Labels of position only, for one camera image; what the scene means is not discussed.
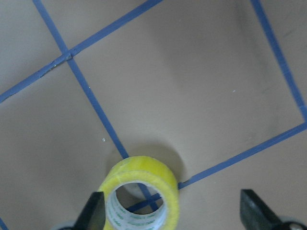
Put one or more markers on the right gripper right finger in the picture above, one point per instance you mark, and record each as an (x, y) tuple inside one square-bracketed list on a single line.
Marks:
[(256, 215)]

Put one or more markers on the yellow tape roll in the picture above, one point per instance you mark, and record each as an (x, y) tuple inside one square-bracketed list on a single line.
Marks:
[(151, 173)]

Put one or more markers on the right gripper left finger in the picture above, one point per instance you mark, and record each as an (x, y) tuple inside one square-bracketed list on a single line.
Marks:
[(92, 216)]

